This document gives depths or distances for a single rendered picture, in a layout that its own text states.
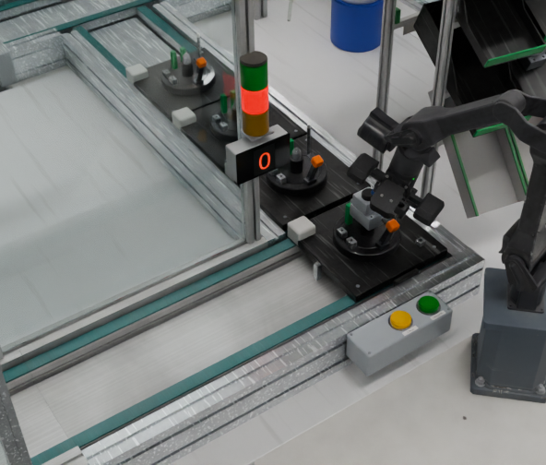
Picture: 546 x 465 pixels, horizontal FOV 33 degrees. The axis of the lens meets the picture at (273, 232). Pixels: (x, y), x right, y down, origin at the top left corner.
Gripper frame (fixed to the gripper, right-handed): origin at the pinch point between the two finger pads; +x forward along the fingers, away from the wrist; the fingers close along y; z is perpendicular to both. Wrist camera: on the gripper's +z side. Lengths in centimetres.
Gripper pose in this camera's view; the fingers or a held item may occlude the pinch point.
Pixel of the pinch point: (388, 205)
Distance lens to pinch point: 181.6
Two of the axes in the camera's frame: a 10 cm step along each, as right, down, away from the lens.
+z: -5.5, 6.1, -5.6
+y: 8.2, 5.4, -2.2
